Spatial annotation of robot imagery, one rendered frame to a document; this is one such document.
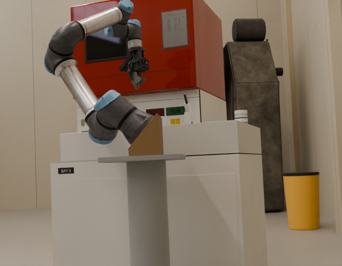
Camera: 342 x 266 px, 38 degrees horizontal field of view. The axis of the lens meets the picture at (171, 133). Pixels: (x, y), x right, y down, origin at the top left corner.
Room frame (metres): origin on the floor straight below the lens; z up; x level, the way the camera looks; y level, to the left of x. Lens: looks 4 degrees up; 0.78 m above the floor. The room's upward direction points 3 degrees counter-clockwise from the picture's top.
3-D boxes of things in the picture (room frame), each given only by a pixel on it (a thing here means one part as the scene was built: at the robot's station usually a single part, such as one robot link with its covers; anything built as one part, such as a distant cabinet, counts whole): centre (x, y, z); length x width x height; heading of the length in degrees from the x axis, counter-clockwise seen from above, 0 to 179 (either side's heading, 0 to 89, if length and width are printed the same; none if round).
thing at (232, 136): (2.52, -0.23, 0.89); 0.62 x 0.35 x 0.14; 161
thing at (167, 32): (3.31, 0.10, 1.52); 0.81 x 0.75 x 0.60; 71
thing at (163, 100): (3.01, 0.21, 1.02); 0.81 x 0.03 x 0.40; 71
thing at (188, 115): (2.55, -0.10, 1.03); 0.06 x 0.04 x 0.13; 161
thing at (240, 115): (2.68, -0.39, 1.01); 0.07 x 0.07 x 0.10
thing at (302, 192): (5.68, -1.47, 0.32); 0.41 x 0.40 x 0.63; 85
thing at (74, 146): (2.41, 0.28, 0.89); 0.55 x 0.09 x 0.14; 71
